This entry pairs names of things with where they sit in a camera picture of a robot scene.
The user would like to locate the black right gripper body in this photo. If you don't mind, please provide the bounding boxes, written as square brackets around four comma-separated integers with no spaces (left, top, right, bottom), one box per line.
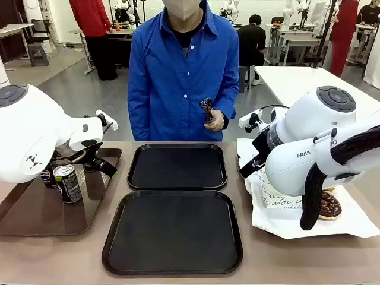
[251,129,272,163]

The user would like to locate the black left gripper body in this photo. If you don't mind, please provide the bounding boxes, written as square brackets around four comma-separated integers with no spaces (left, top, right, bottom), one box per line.
[82,144,105,167]

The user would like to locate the dark metal tongs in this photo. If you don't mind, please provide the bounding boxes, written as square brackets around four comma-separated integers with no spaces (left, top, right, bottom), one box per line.
[199,97,215,125]

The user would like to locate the person's left forearm blue sleeve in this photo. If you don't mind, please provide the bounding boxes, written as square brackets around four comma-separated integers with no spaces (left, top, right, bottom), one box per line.
[218,83,240,129]

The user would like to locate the person's right forearm blue sleeve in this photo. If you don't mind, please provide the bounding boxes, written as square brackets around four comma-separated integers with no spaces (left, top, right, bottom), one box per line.
[128,94,152,142]

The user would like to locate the person's left hand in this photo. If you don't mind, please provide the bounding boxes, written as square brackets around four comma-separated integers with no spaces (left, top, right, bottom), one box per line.
[204,109,226,132]

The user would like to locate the white printed paper box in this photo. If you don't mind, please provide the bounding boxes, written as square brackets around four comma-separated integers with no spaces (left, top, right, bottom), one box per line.
[261,189,304,210]

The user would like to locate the white paper sheet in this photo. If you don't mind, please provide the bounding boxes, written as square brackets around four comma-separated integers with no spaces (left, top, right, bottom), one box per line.
[236,137,380,240]

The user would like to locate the large white table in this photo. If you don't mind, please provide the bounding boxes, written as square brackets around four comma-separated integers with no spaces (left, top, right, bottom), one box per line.
[254,65,380,119]

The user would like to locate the smaller-looking black plastic tray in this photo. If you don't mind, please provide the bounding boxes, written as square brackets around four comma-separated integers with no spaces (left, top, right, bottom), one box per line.
[126,143,229,191]

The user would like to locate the brown plastic tray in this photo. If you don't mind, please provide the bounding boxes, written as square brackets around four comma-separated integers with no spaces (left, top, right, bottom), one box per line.
[0,147,123,238]

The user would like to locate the chocolate glazed donut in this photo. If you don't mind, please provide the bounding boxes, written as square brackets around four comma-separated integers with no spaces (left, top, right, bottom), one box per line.
[316,191,343,221]

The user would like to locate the large black plastic tray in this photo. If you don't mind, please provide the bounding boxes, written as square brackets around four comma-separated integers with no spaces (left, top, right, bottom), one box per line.
[101,189,244,276]

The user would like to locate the person in blue shirt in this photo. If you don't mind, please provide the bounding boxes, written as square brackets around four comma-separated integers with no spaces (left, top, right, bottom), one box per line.
[127,0,240,142]

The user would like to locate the seated person in black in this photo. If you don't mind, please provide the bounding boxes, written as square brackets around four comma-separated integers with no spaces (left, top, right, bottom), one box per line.
[237,14,267,87]

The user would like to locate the white background work table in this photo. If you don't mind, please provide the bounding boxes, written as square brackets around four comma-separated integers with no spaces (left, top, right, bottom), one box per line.
[266,23,331,67]

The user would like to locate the grey step stool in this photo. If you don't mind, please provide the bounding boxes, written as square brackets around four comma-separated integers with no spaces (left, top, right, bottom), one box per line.
[27,43,50,67]

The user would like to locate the person in red top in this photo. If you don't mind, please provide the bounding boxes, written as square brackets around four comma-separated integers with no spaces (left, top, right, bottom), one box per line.
[69,0,119,81]

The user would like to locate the black metal pole stand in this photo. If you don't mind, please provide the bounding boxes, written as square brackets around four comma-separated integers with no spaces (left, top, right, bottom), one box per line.
[308,0,338,69]

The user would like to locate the person in red dress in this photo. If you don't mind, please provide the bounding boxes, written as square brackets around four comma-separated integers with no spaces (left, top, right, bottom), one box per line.
[328,0,359,78]

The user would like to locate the black office chair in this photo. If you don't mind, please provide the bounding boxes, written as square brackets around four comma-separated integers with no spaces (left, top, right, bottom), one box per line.
[28,18,52,43]

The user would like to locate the light wooden side table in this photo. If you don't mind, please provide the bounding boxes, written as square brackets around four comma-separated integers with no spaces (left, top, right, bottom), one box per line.
[0,23,35,72]

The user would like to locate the beige face mask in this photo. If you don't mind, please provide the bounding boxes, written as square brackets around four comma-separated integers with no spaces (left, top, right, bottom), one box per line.
[165,0,201,21]

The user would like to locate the person in black sweater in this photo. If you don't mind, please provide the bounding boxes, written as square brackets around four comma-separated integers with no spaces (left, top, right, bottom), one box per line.
[356,2,380,25]

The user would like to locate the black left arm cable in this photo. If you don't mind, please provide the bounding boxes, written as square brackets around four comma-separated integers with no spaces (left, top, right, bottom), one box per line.
[53,145,87,164]

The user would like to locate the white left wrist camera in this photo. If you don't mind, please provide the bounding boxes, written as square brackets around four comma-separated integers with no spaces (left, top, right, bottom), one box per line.
[94,109,119,132]

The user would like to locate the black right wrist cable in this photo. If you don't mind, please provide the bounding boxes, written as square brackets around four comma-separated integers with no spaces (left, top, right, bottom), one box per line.
[257,103,290,115]

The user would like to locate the black cable sleeve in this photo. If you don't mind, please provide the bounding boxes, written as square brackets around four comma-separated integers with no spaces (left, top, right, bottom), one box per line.
[299,125,380,232]

